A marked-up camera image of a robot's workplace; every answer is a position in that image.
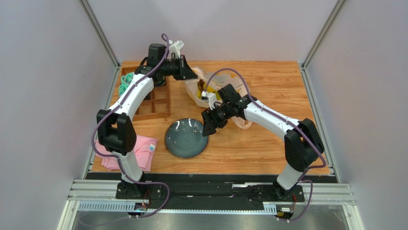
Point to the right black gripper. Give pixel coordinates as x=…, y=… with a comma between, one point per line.
x=213, y=118

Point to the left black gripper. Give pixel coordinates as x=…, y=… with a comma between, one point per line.
x=185, y=72

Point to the yellow fake banana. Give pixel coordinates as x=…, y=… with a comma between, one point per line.
x=201, y=85

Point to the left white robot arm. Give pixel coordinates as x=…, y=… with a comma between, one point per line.
x=114, y=128

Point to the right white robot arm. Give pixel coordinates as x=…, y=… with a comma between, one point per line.
x=302, y=142

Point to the dark grey round plate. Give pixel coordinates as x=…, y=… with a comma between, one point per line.
x=184, y=138

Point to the wooden compartment tray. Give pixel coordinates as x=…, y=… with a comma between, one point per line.
x=156, y=104

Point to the teal rolled sock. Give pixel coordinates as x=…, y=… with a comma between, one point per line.
x=125, y=82

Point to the pink folded cloth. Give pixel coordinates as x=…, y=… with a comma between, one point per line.
x=144, y=151

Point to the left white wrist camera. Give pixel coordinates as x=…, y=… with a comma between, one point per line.
x=175, y=48

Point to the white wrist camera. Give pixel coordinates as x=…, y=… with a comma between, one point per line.
x=175, y=48
x=209, y=98

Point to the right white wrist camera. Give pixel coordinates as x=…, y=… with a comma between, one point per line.
x=209, y=98

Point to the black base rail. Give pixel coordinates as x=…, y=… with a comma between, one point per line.
x=211, y=192

